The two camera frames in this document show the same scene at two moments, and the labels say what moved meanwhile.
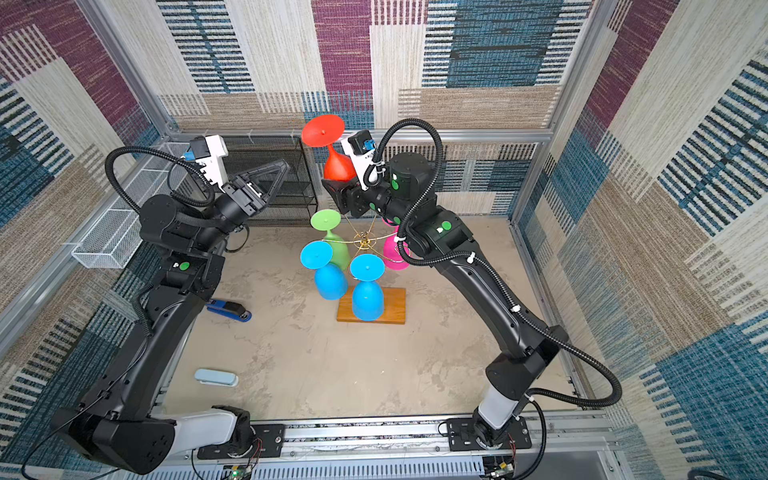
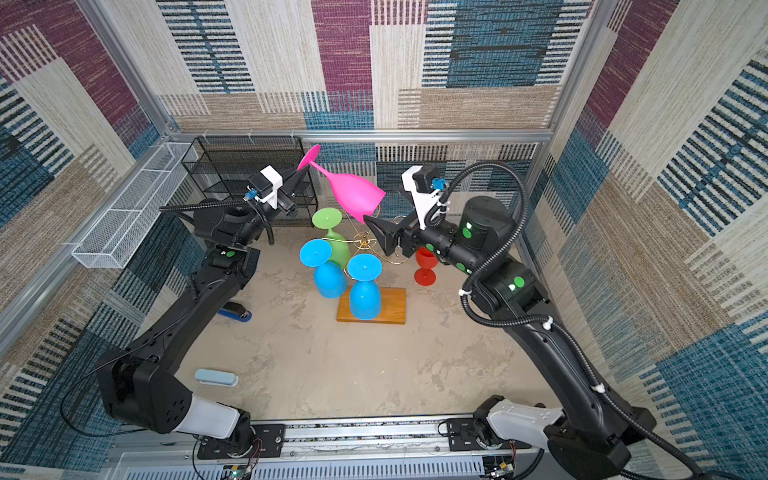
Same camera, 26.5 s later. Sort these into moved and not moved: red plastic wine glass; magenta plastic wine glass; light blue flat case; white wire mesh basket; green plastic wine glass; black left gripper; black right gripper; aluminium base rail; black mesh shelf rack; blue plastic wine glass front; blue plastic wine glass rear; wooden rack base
Moved: red plastic wine glass; black left gripper; black right gripper; magenta plastic wine glass
Not moved: white wire mesh basket; blue plastic wine glass front; aluminium base rail; light blue flat case; blue plastic wine glass rear; black mesh shelf rack; green plastic wine glass; wooden rack base
